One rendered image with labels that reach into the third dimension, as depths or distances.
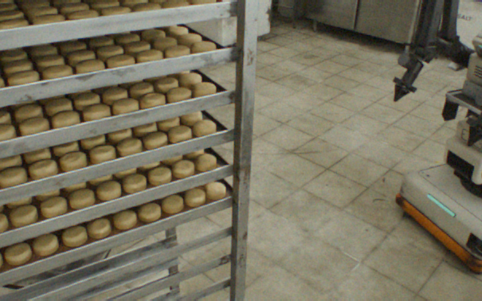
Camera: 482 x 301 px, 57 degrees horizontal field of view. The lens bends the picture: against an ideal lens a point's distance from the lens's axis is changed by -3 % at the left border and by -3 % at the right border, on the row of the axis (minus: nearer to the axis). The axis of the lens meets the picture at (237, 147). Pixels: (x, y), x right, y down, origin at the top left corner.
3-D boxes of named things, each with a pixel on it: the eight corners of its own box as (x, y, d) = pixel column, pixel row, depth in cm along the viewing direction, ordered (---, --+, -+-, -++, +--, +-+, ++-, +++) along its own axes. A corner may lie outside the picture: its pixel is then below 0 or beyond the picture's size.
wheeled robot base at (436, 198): (472, 179, 285) (483, 146, 273) (563, 240, 236) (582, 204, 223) (390, 204, 261) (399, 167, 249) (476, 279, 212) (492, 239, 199)
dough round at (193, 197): (184, 207, 107) (183, 201, 106) (184, 194, 111) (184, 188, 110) (205, 207, 107) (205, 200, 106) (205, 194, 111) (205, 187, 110)
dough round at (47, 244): (30, 247, 93) (28, 240, 92) (52, 236, 96) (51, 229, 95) (40, 259, 90) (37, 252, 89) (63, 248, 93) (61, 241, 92)
